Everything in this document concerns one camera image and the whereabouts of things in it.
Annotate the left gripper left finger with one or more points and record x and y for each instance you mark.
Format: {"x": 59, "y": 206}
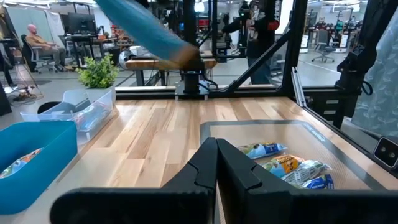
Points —
{"x": 186, "y": 205}

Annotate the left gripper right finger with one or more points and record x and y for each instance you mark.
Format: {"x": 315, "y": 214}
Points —
{"x": 280, "y": 208}

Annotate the granola bar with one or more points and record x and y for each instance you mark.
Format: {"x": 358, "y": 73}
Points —
{"x": 96, "y": 113}
{"x": 308, "y": 172}
{"x": 320, "y": 183}
{"x": 264, "y": 150}
{"x": 283, "y": 163}
{"x": 18, "y": 163}

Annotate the grey-bordered silicone mat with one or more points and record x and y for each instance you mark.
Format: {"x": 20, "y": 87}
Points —
{"x": 248, "y": 130}

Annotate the wooden table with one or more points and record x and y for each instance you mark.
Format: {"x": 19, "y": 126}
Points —
{"x": 146, "y": 63}

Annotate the teal plastic bin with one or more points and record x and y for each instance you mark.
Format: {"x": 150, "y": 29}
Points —
{"x": 37, "y": 186}

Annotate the leafy plant in white pot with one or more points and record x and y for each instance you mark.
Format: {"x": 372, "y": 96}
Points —
{"x": 98, "y": 73}

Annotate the patterned grey curtain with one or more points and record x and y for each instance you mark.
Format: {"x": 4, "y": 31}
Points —
{"x": 382, "y": 77}

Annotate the grey office chair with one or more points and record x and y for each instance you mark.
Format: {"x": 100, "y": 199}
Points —
{"x": 323, "y": 46}

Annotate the black round floor object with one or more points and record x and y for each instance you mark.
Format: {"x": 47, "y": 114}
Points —
{"x": 49, "y": 106}

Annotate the person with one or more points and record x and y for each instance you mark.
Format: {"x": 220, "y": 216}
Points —
{"x": 261, "y": 40}
{"x": 40, "y": 43}

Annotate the clear plastic bin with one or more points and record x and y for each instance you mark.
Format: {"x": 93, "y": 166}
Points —
{"x": 40, "y": 116}

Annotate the black desk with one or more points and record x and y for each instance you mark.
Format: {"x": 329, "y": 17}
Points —
{"x": 90, "y": 39}

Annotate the black computer monitor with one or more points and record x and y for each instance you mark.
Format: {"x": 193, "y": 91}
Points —
{"x": 81, "y": 23}

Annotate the black office chair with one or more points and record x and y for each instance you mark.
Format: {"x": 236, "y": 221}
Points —
{"x": 31, "y": 56}

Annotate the white curtain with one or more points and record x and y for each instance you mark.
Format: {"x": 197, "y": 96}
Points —
{"x": 21, "y": 21}

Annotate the black depth camera box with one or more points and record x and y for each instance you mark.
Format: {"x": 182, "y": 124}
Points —
{"x": 387, "y": 152}

